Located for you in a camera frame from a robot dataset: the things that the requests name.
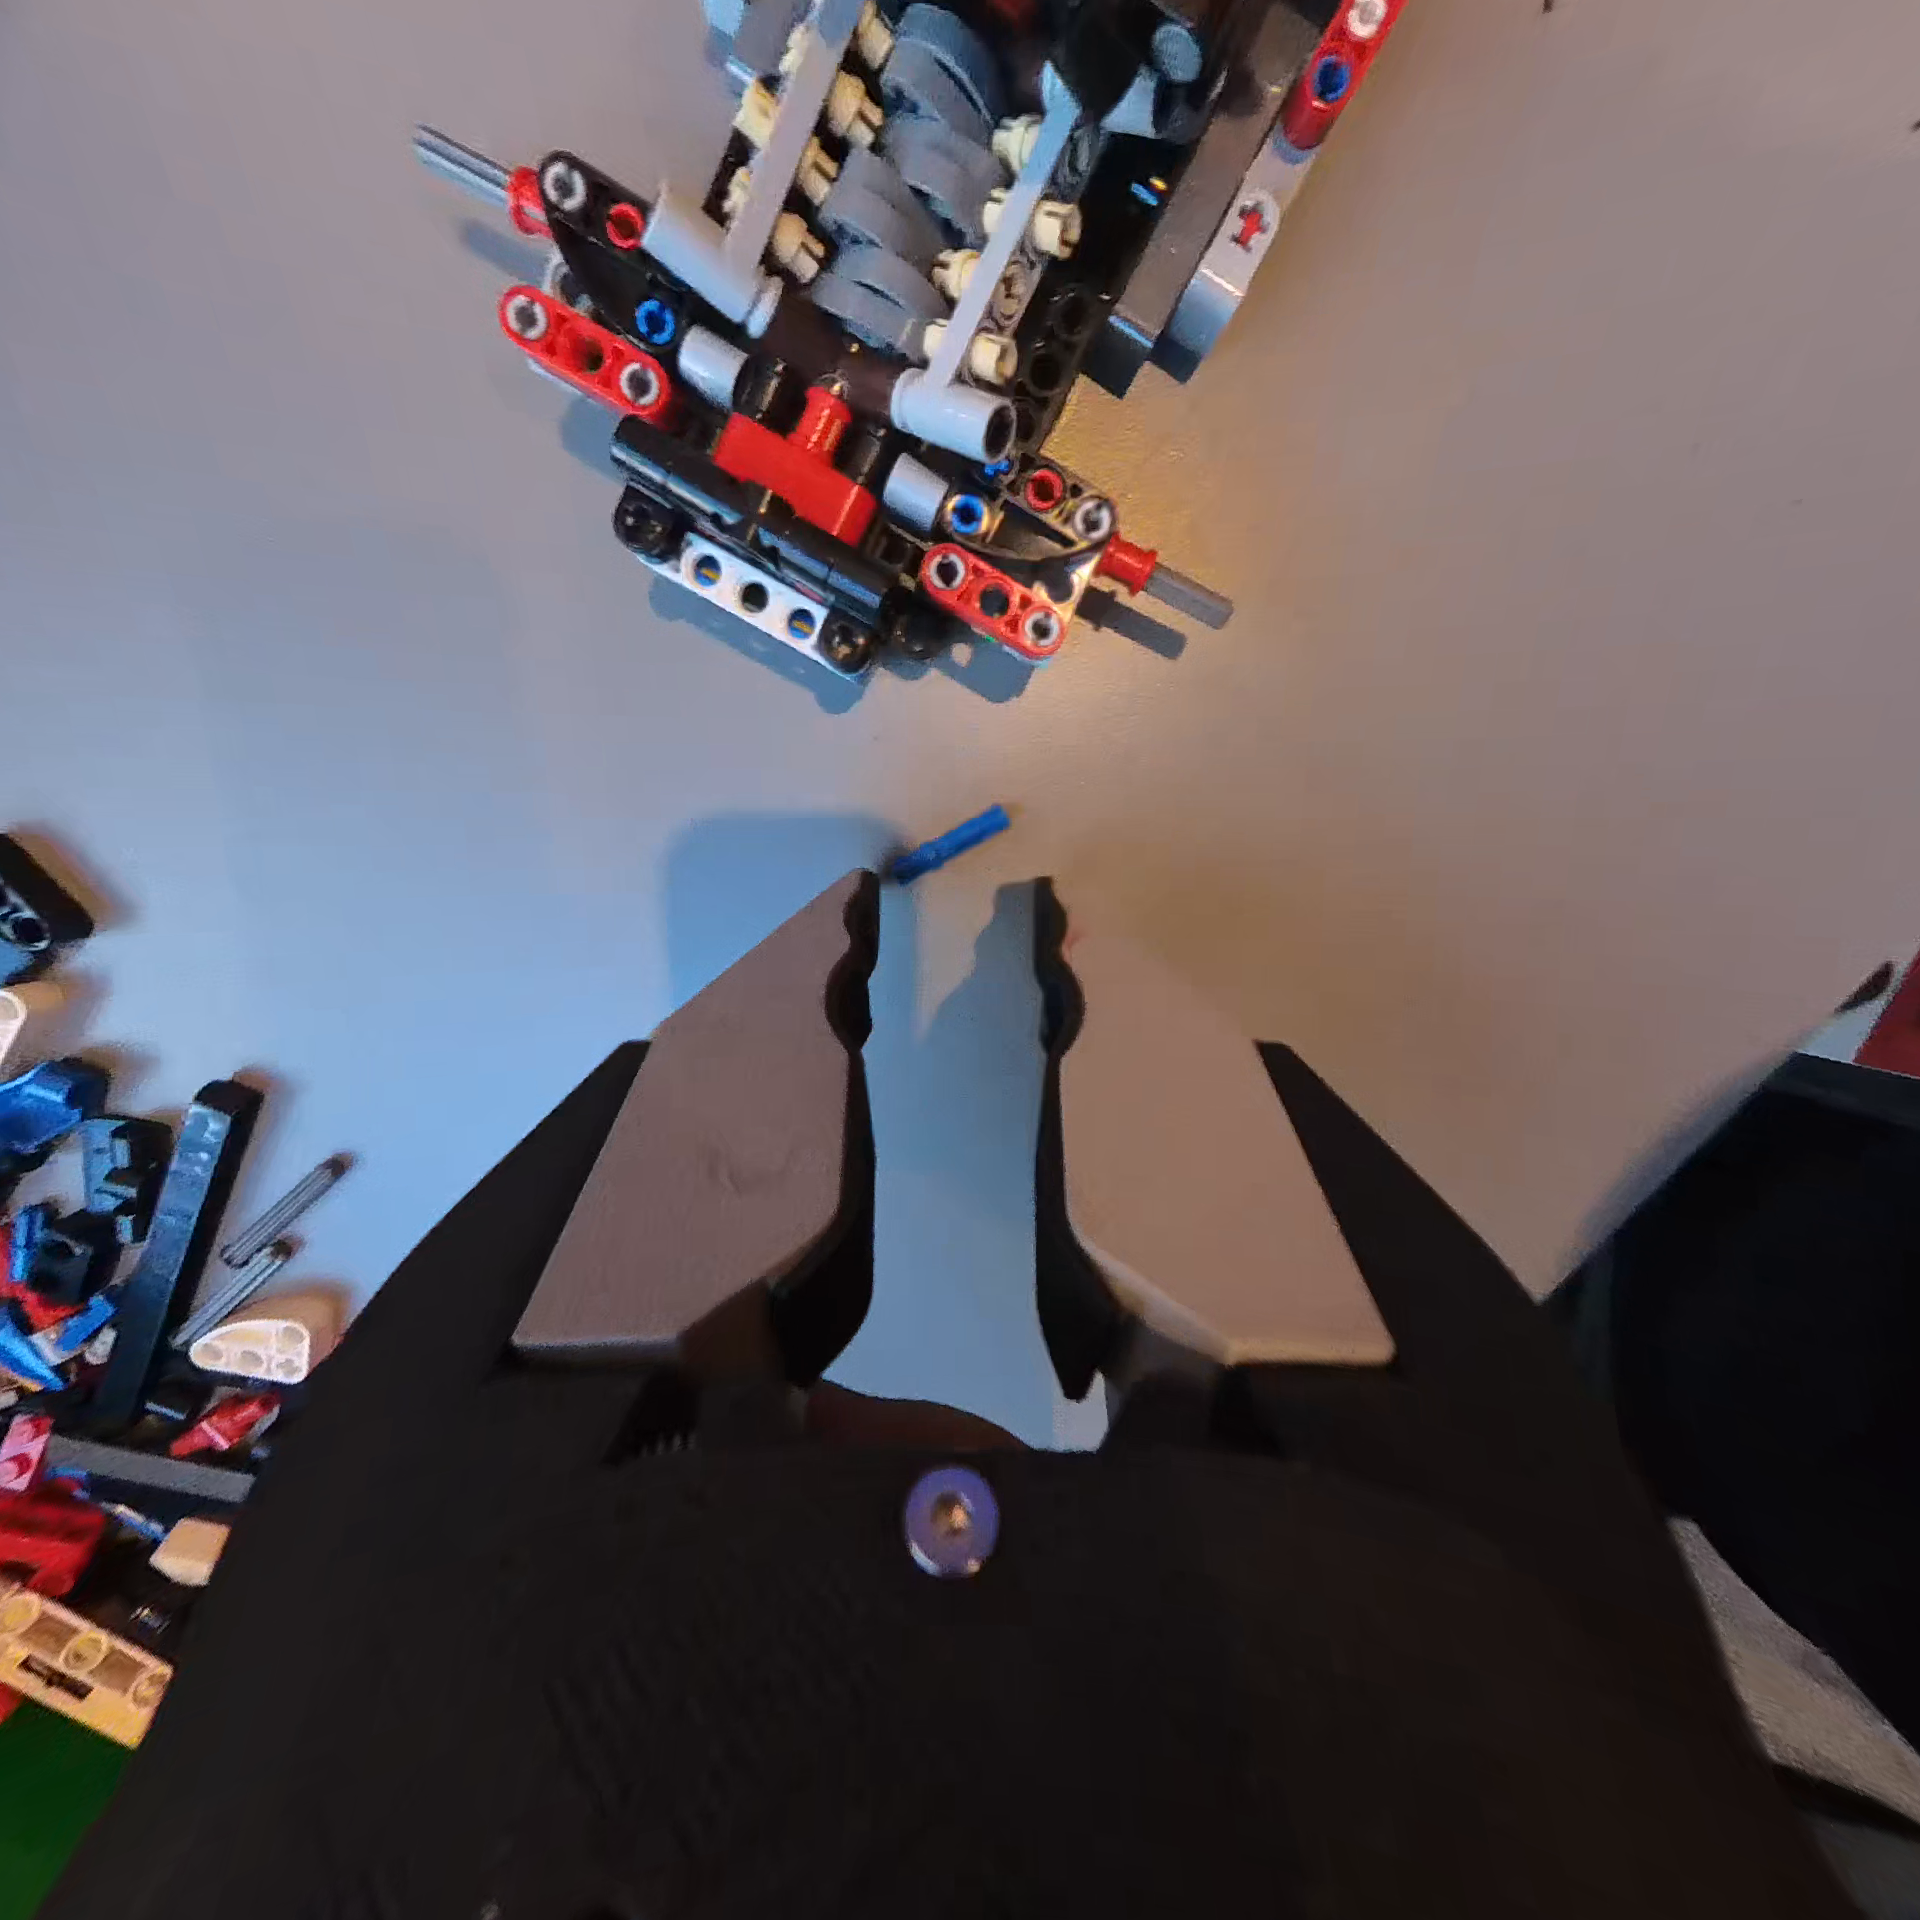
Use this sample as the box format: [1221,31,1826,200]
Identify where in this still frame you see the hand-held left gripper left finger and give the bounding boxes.
[510,867,887,1386]

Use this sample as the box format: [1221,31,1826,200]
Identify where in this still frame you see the grey desk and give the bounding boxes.
[0,0,1920,1451]

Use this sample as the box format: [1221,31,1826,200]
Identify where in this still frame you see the toy brick car model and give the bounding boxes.
[410,0,1411,683]

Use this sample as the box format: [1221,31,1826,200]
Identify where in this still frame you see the pile of loose toy bricks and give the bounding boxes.
[0,834,352,1749]

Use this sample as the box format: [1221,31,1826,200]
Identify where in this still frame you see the green storage bin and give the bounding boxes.
[0,1696,144,1920]

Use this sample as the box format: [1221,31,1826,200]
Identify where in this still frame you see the blue toy pin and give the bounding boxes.
[884,807,1014,889]

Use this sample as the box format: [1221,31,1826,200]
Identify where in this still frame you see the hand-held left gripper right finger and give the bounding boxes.
[1030,877,1395,1451]

